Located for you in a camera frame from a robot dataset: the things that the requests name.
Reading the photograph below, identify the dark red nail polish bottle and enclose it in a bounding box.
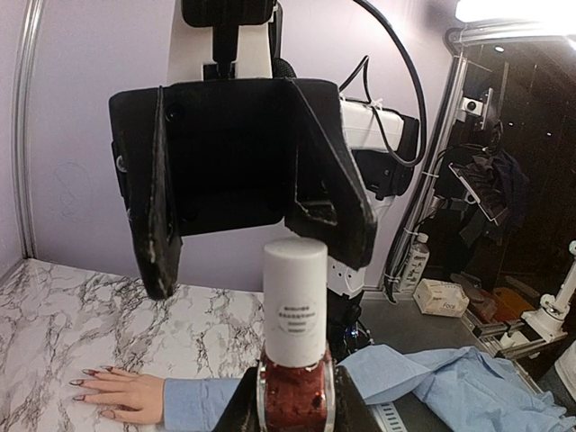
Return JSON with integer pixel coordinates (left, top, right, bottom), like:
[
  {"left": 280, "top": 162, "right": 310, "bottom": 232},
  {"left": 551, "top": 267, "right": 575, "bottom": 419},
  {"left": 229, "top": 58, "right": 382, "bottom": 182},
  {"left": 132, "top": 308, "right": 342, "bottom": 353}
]
[{"left": 256, "top": 350, "right": 336, "bottom": 432}]

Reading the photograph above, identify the clear plastic water bottle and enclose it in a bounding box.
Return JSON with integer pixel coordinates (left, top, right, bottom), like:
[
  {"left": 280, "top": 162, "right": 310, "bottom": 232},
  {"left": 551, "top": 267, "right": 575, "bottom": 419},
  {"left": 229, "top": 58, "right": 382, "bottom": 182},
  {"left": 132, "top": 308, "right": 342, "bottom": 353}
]
[{"left": 399, "top": 233, "right": 429, "bottom": 293}]

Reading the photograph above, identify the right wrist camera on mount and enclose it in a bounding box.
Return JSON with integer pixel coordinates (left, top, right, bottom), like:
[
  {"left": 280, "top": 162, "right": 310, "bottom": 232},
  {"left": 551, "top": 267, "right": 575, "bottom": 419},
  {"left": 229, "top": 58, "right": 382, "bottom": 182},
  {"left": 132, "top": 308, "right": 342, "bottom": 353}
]
[{"left": 167, "top": 1, "right": 279, "bottom": 84}]

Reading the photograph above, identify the white tissue box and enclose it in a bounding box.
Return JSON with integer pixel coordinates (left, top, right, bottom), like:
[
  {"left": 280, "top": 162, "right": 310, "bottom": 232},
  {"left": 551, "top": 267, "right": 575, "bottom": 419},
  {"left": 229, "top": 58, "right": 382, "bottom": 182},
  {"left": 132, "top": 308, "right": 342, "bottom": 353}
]
[{"left": 413, "top": 279, "right": 470, "bottom": 318}]

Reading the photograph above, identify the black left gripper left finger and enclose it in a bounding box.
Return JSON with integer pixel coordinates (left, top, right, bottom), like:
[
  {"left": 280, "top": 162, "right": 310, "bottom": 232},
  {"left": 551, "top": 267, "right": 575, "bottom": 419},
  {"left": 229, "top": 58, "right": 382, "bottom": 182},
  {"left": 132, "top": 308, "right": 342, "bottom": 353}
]
[{"left": 212, "top": 367, "right": 260, "bottom": 432}]

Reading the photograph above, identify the person's hand with painted nails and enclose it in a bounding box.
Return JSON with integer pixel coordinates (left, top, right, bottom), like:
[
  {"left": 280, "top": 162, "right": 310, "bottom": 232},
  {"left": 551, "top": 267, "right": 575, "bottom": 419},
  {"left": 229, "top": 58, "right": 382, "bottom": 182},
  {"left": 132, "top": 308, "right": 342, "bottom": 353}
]
[{"left": 69, "top": 365, "right": 166, "bottom": 425}]

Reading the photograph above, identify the forearm in blue sleeve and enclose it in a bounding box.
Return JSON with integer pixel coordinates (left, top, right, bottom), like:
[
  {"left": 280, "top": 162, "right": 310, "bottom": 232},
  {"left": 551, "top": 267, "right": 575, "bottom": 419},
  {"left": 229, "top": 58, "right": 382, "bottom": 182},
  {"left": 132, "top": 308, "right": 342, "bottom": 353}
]
[{"left": 163, "top": 345, "right": 575, "bottom": 431}]

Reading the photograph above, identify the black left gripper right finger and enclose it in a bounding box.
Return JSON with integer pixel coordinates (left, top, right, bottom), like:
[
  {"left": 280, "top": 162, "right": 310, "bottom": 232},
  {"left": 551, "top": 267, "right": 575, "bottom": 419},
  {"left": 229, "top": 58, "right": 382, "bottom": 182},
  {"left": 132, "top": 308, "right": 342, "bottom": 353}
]
[{"left": 334, "top": 366, "right": 381, "bottom": 432}]

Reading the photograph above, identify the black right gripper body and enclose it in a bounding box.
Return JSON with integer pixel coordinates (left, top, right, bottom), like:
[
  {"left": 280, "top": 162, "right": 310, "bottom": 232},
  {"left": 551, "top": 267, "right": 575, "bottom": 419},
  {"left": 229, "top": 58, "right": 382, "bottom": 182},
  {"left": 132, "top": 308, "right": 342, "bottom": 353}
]
[{"left": 107, "top": 76, "right": 343, "bottom": 238}]

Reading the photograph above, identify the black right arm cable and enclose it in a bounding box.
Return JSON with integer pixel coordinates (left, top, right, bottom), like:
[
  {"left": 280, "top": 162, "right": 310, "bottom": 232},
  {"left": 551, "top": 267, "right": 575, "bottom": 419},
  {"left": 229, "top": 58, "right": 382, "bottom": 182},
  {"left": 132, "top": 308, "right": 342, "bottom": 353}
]
[{"left": 339, "top": 0, "right": 428, "bottom": 168}]

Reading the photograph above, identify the aluminium corner post right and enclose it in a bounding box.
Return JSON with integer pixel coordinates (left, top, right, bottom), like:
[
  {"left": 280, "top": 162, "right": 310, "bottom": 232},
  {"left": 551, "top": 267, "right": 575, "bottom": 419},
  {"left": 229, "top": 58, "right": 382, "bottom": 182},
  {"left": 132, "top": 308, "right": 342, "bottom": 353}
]
[{"left": 11, "top": 0, "right": 45, "bottom": 259}]

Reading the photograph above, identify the white nail polish cap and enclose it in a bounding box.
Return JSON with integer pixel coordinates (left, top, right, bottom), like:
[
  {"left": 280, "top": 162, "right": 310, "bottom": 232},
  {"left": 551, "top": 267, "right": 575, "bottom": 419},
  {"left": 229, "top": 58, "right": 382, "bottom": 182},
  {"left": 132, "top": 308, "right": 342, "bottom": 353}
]
[{"left": 263, "top": 238, "right": 328, "bottom": 368}]

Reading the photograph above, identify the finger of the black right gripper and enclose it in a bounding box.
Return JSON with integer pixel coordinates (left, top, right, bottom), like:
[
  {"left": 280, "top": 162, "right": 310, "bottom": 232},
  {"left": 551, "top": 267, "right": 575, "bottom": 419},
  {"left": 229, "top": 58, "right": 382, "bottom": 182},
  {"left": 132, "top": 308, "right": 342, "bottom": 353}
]
[
  {"left": 114, "top": 87, "right": 182, "bottom": 301},
  {"left": 285, "top": 78, "right": 378, "bottom": 270}
]

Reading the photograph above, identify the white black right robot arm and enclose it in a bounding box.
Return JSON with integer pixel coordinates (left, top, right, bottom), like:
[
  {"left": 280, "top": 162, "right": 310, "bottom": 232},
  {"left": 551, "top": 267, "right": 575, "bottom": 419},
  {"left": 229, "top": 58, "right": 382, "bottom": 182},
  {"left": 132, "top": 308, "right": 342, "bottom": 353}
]
[{"left": 109, "top": 78, "right": 412, "bottom": 300}]

